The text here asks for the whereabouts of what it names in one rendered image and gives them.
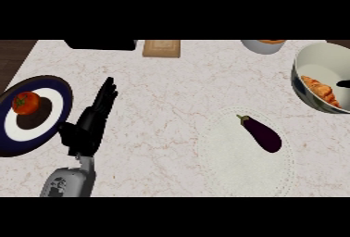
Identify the tan wooden board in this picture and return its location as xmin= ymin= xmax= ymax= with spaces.
xmin=140 ymin=39 xmax=181 ymax=58

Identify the black appliance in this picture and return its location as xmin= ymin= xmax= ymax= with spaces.
xmin=63 ymin=39 xmax=138 ymax=52

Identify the purple eggplant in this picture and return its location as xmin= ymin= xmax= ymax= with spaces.
xmin=234 ymin=114 xmax=283 ymax=154

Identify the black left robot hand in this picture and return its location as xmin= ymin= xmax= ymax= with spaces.
xmin=56 ymin=76 xmax=119 ymax=157

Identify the white round placemat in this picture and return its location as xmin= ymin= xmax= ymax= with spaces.
xmin=194 ymin=106 xmax=295 ymax=198

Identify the small grey bowl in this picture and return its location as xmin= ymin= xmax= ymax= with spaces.
xmin=240 ymin=39 xmax=286 ymax=56

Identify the golden croissant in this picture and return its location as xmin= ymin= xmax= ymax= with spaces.
xmin=299 ymin=75 xmax=342 ymax=109

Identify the red tomato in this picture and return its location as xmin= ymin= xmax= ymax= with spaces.
xmin=10 ymin=91 xmax=42 ymax=116

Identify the white bowl with blue rim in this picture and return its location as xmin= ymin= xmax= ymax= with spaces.
xmin=289 ymin=42 xmax=350 ymax=115

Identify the blue and white plate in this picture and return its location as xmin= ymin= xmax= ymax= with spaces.
xmin=0 ymin=75 xmax=75 ymax=158

